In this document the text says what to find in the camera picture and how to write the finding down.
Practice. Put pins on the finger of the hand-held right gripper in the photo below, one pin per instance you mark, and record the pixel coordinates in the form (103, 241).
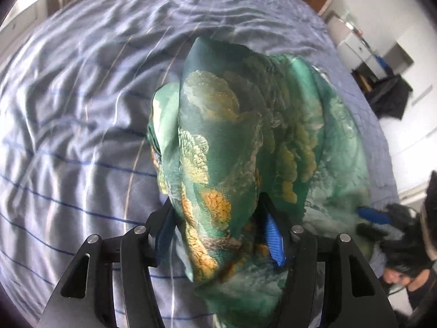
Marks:
(374, 216)
(370, 232)

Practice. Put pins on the black garment on chair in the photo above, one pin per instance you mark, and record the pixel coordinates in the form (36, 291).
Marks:
(391, 97)

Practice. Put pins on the white wardrobe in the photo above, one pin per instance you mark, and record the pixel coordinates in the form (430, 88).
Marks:
(413, 109)

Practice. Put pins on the person's right forearm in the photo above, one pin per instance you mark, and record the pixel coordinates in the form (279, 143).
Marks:
(425, 290)

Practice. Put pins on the green cloud print jacket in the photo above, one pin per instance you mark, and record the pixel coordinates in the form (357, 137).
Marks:
(222, 126)

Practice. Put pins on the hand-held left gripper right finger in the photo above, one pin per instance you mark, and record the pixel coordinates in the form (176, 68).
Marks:
(275, 242)

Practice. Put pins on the blue checked bed duvet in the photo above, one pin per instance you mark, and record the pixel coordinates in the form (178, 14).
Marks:
(68, 109)

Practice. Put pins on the blue plastic item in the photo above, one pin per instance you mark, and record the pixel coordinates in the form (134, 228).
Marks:
(381, 62)

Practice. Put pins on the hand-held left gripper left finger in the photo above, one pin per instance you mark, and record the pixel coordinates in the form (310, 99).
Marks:
(165, 239)

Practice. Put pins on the person's right hand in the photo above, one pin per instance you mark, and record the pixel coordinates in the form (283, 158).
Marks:
(396, 277)

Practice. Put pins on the white drawer cabinet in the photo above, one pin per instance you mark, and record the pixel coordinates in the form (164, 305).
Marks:
(351, 46)

